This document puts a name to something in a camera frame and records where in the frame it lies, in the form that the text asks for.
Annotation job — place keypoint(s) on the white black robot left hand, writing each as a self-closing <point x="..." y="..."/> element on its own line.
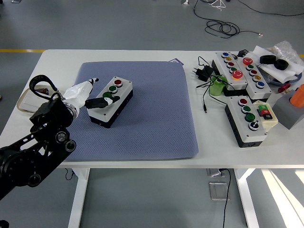
<point x="78" y="93"/>

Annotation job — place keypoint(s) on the orange cylinder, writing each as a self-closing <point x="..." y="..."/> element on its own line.
<point x="298" y="97"/>

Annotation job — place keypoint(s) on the white table leg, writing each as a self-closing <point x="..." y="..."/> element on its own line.
<point x="79" y="202"/>
<point x="247" y="202"/>

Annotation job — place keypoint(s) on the grey block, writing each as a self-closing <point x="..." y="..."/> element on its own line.
<point x="285" y="114"/>

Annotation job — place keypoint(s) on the black power adapter plug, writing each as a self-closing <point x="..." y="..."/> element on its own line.
<point x="204" y="72"/>

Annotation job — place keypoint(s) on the small red knob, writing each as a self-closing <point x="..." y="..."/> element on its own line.
<point x="283" y="88"/>

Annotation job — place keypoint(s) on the grey-blue textured mat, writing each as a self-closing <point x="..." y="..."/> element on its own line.
<point x="154" y="107"/>

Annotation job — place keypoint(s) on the grey four-button control box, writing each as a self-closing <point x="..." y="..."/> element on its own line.
<point x="254" y="135"/>
<point x="124" y="88"/>

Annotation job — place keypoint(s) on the blue round plate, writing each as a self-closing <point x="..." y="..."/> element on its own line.
<point x="298" y="78"/>

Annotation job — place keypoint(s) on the metal stand foot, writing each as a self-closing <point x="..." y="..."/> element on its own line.
<point x="185" y="2"/>

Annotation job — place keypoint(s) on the small black box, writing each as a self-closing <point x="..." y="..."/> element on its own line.
<point x="243" y="52"/>

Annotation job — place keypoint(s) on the cream switch box green red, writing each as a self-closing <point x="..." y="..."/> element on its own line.
<point x="272" y="122"/>

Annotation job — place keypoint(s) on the purple card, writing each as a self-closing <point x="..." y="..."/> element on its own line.
<point x="177" y="61"/>

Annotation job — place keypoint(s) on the five-button box with emergency stop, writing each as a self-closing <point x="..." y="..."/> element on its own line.
<point x="261" y="91"/>
<point x="240" y="84"/>

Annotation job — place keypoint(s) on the cream oval dish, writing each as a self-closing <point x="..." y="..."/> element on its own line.
<point x="23" y="109"/>

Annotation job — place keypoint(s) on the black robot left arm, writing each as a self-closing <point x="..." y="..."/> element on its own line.
<point x="47" y="114"/>

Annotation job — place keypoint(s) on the metal floor socket plate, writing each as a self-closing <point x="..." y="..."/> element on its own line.
<point x="213" y="173"/>
<point x="217" y="191"/>

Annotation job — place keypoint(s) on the clear bubble wrap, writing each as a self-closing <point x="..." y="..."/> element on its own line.
<point x="287" y="51"/>

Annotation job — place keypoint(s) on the white wall switch plate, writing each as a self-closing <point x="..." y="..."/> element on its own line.
<point x="28" y="101"/>

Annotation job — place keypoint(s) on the small dark brown object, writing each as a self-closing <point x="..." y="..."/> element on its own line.
<point x="42" y="90"/>

